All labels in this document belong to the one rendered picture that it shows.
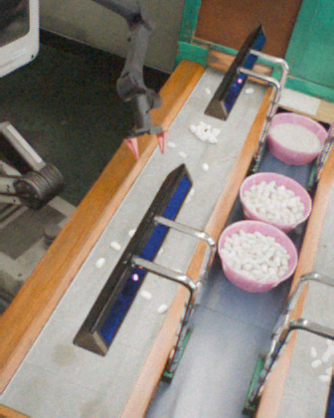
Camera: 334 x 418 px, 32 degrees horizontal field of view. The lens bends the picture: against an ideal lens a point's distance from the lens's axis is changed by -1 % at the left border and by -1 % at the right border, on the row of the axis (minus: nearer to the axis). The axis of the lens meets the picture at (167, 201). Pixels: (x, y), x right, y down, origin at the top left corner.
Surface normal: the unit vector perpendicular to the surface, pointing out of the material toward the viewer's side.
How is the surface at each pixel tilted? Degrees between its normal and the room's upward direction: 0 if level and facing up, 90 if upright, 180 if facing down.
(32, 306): 0
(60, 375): 0
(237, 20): 90
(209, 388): 0
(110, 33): 90
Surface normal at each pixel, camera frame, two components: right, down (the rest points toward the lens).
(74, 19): -0.40, 0.60
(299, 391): 0.14, -0.71
